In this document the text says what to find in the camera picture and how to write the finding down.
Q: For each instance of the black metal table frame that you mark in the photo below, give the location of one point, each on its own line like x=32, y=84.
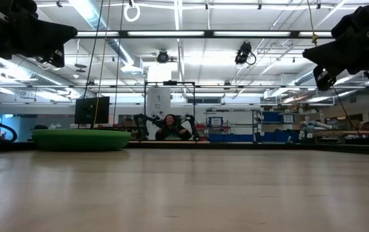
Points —
x=220, y=145

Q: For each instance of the blue-framed white sign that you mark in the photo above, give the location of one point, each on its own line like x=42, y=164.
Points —
x=216, y=121

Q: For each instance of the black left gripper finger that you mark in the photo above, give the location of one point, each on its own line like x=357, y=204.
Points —
x=45, y=35

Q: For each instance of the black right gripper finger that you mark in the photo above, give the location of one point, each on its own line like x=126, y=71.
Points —
x=328, y=53

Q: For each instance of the large green plastic plate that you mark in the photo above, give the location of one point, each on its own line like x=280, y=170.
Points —
x=81, y=141

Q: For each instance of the long blue bin row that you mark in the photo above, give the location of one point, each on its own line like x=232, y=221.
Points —
x=229, y=138

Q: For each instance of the metal shelf with blue bins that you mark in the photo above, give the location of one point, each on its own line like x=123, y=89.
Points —
x=271, y=116

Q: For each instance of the black square frame stand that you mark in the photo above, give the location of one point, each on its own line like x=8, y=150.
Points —
x=170, y=82

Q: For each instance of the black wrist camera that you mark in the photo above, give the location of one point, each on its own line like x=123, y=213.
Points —
x=324, y=80
x=53, y=58

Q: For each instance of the person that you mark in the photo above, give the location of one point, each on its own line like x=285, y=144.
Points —
x=171, y=132

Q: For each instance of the black monitor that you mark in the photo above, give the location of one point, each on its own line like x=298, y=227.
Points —
x=86, y=111

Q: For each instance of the black office chair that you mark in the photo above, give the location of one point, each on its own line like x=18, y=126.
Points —
x=40, y=127

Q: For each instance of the black background robot arm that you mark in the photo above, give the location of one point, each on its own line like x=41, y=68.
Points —
x=192, y=122
x=141, y=124

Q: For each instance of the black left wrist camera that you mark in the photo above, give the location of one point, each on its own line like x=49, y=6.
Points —
x=53, y=58

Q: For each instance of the black round ceiling camera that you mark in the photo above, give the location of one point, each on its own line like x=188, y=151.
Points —
x=162, y=57

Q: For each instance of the white column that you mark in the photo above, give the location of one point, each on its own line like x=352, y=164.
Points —
x=158, y=100

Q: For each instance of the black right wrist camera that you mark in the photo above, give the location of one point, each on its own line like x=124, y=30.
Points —
x=324, y=80

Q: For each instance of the black hanging camera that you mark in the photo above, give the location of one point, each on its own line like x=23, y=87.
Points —
x=243, y=53

